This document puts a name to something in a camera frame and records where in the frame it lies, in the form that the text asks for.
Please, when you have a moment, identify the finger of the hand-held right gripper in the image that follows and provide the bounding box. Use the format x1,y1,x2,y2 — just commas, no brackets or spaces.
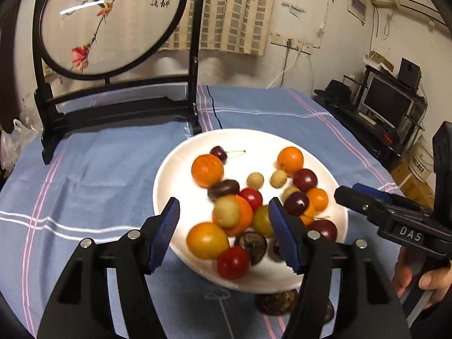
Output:
352,184,433,216
334,186,394,225

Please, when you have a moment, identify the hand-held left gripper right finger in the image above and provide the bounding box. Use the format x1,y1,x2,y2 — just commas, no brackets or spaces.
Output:
268,198,412,339

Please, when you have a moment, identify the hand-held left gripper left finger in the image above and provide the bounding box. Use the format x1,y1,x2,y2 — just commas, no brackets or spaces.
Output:
37,197,181,339

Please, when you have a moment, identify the yellow-green tomato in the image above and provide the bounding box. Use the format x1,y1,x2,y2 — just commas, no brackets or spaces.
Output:
251,205,279,238

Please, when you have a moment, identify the small orange tangerine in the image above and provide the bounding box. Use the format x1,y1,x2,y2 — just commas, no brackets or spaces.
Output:
300,203,316,227
307,187,329,212

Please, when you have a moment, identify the large dark red cherry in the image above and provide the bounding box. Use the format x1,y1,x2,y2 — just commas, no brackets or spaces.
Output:
308,219,338,242

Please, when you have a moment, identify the yellow-orange tangerine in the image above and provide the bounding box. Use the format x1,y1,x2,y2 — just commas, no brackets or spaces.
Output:
186,222,230,259

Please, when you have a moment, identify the red cherry tomato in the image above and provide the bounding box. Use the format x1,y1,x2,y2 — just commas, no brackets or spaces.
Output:
216,246,251,280
239,188,264,210

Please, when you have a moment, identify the white oval plate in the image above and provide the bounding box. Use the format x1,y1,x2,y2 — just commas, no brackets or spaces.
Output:
153,128,349,294

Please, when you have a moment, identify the dark purple water chestnut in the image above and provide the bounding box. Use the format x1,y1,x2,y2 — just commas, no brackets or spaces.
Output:
207,180,241,202

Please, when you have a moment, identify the dark red cherry with stem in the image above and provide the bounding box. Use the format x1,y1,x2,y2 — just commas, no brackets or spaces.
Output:
210,146,246,164

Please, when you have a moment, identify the person's right hand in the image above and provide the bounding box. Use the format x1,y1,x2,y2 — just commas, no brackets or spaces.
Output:
392,245,452,309

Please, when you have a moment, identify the white plastic bucket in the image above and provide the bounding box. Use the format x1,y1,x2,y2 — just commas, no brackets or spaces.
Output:
408,145,435,182

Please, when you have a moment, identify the brown cardboard box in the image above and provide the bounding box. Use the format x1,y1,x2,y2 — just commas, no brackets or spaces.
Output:
390,159,435,198

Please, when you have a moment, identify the black media shelf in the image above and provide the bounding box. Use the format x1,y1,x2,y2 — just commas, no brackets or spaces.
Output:
314,67,428,170

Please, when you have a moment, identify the blue striped tablecloth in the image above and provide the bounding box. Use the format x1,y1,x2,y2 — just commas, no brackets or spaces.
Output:
0,85,407,339

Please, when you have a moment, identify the computer monitor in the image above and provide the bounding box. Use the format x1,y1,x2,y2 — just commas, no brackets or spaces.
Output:
358,74,415,128

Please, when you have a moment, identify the black hat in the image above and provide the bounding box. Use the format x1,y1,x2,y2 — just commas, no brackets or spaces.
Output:
314,79,357,108

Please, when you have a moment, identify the black speaker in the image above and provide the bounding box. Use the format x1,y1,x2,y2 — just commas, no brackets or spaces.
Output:
399,57,422,87

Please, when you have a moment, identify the cardboard box on shelf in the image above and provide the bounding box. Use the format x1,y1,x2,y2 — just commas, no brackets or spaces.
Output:
367,51,394,71

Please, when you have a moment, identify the clear plastic bag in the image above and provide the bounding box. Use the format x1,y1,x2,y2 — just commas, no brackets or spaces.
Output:
0,118,39,170

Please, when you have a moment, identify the white air conditioner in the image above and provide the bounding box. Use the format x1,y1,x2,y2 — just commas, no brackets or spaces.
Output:
390,0,442,25

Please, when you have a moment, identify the round embroidered screen black stand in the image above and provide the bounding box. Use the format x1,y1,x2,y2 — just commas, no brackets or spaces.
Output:
32,0,209,165

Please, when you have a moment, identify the beige checked curtain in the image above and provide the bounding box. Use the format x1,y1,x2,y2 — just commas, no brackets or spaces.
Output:
42,0,279,78

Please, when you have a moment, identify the white power cable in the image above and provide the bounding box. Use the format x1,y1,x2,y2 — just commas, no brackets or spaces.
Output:
268,40,301,87
307,53,316,90

